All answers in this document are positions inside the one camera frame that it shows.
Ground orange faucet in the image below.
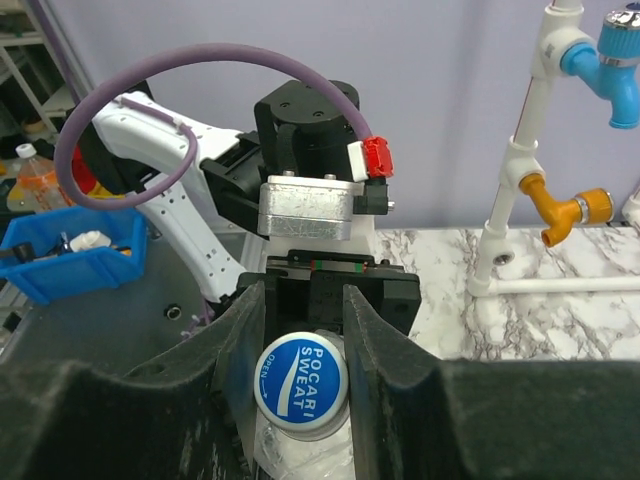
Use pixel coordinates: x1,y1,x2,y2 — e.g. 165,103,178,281
519,173,615,248

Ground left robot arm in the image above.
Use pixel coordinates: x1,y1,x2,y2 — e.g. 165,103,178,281
76,80,421,340

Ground shelf with blue binders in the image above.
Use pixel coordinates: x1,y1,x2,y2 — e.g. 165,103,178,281
1,1,88,159

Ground white PVC pipe frame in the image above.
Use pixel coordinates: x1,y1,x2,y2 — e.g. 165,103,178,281
467,1,639,298

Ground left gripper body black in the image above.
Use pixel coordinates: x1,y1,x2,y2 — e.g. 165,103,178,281
237,250,419,344

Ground blue parts bin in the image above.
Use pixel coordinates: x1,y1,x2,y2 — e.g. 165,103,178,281
1,207,147,305

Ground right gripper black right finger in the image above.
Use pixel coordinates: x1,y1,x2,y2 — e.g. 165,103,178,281
343,286,639,479

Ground blue faucet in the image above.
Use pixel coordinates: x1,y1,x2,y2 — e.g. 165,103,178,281
560,1,639,129

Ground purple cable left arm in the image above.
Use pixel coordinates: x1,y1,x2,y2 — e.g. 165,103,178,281
53,40,374,207

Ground orange drink bottle background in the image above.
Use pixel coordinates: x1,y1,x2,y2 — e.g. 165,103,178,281
15,143,73,212

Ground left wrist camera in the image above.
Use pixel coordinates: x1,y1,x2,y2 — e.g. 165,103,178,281
257,175,395,241

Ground clear plastic bottle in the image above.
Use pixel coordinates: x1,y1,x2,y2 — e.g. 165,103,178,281
249,329,357,480

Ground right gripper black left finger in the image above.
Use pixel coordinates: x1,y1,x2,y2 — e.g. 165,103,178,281
1,283,265,479

